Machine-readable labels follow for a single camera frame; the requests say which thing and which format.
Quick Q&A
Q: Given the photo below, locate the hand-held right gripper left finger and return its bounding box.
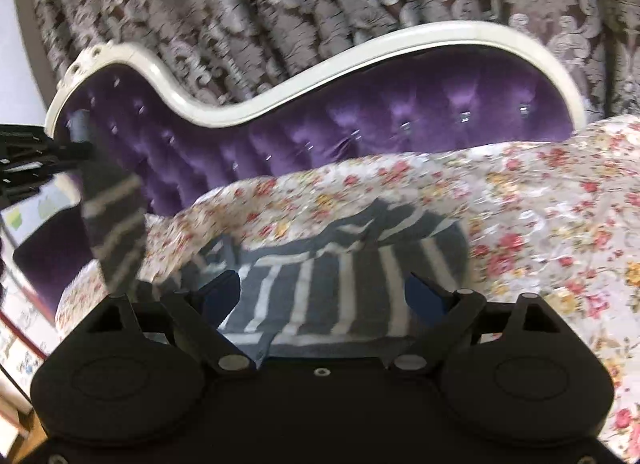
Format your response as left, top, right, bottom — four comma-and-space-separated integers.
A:
82, 271, 252, 378

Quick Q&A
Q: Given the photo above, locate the purple tufted sofa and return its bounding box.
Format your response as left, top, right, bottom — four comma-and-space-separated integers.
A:
12, 21, 587, 330

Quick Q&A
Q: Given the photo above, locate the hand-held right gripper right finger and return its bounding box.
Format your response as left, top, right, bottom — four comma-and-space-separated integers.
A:
390, 271, 563, 374

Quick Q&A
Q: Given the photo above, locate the cupcake wall decal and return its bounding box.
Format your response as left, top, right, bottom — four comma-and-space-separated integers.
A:
0, 183, 81, 247

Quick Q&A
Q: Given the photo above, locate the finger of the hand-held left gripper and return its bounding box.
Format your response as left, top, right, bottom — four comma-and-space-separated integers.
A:
40, 141, 97, 167

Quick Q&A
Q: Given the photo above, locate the grey white striped garment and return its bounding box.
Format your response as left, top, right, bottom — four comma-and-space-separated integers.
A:
70, 112, 472, 361

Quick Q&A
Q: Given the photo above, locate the floral blanket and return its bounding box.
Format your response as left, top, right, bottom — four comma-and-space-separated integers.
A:
54, 114, 640, 464

